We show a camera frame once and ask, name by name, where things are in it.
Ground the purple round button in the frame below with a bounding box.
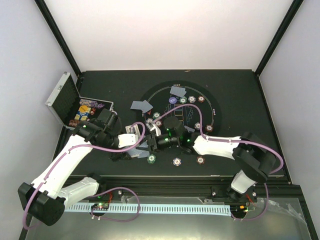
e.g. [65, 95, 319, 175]
[168, 97, 178, 105]

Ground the white slotted cable duct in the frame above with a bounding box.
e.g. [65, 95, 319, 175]
[65, 202, 231, 217]

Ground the blue white poker chip stack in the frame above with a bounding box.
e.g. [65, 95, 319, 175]
[172, 158, 182, 167]

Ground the red brown poker chip stack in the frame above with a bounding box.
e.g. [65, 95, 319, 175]
[196, 156, 205, 165]

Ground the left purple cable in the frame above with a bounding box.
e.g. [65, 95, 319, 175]
[22, 121, 147, 230]

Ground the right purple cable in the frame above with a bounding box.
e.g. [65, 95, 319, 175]
[149, 103, 285, 223]

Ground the aluminium poker chip case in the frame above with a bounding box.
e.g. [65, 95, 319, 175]
[45, 72, 114, 130]

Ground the blue playing card deck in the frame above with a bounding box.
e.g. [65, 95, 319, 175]
[127, 148, 150, 159]

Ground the round black poker mat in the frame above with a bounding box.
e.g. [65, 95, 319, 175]
[139, 81, 222, 153]

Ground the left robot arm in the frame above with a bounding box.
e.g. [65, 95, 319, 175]
[17, 109, 139, 230]

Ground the green poker chip stack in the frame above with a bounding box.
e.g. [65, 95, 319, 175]
[147, 154, 156, 164]

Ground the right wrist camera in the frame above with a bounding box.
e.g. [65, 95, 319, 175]
[146, 122, 162, 137]

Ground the left base circuit board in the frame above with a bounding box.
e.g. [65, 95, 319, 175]
[91, 202, 110, 211]

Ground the right base circuit board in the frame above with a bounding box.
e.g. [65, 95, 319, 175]
[230, 205, 256, 213]

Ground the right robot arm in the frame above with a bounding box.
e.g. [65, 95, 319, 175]
[146, 116, 276, 203]

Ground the purple cable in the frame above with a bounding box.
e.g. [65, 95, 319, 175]
[149, 103, 285, 223]
[22, 121, 147, 230]

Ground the black aluminium rail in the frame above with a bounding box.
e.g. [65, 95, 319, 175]
[102, 176, 232, 197]

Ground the base circuit board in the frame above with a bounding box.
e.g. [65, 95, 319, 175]
[230, 205, 256, 213]
[91, 202, 110, 211]

